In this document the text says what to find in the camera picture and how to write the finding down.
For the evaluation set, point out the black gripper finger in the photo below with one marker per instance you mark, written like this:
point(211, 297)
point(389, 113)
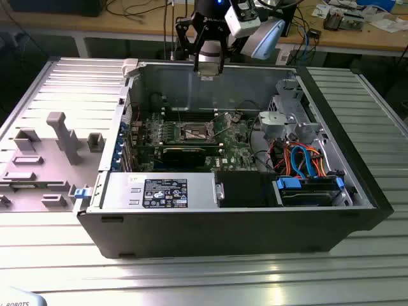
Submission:
point(195, 65)
point(221, 65)

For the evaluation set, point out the small black adapter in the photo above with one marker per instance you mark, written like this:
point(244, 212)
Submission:
point(314, 33)

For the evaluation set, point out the white paper sheet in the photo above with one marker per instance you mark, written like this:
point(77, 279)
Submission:
point(320, 11)
point(387, 25)

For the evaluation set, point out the CPU socket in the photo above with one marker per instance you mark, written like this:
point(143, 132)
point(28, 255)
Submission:
point(194, 132)

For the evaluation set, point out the black PC case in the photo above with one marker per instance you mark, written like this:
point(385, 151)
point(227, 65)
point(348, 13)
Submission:
point(223, 229)

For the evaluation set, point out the black plastic shroud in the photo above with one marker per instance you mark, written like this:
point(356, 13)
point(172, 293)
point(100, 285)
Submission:
point(242, 188)

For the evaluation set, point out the CPU cooler heatsink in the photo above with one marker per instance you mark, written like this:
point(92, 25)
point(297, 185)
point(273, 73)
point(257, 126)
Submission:
point(333, 20)

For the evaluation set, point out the grey parts rack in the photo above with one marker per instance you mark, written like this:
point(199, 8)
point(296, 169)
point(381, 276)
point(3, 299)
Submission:
point(67, 140)

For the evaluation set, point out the blue plastic latch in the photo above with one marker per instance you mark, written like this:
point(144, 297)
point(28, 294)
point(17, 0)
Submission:
point(81, 193)

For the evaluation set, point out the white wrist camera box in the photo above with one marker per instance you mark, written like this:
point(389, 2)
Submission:
point(242, 19)

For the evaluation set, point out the printed code sheet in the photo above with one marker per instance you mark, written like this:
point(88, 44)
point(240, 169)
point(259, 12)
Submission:
point(284, 59)

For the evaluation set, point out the wooden desk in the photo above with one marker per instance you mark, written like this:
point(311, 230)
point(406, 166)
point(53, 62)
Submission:
point(121, 27)

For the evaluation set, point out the silver hardware box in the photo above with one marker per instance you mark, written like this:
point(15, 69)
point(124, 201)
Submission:
point(352, 22)

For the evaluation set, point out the silver power supply unit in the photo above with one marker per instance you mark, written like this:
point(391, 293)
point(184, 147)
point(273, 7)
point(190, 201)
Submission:
point(121, 191)

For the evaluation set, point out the RAM slot white clips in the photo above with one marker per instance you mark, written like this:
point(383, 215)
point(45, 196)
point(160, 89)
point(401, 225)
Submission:
point(208, 110)
point(208, 116)

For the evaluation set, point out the silver drive bracket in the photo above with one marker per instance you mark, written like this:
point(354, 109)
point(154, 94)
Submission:
point(274, 122)

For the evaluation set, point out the black equipment box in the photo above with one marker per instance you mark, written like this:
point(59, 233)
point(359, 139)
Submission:
point(63, 8)

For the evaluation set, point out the hard disk in blue carrier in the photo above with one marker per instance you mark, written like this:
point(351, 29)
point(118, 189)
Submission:
point(288, 184)

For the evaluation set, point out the green motherboard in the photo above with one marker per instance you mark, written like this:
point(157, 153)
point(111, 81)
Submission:
point(236, 150)

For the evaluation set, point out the blue box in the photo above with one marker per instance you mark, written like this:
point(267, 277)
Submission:
point(376, 4)

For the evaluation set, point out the black graphics card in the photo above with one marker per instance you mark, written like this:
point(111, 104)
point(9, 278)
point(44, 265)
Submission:
point(183, 157)

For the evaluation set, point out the silver CPU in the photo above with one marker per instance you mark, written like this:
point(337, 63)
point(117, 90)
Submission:
point(208, 70)

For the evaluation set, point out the RAM slot black clips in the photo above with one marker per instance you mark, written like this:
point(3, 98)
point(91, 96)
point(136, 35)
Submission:
point(208, 113)
point(208, 119)

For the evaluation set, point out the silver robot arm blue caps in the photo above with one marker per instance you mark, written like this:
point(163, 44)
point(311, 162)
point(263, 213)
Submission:
point(269, 39)

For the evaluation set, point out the silver coin battery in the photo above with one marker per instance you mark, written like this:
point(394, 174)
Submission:
point(235, 118)

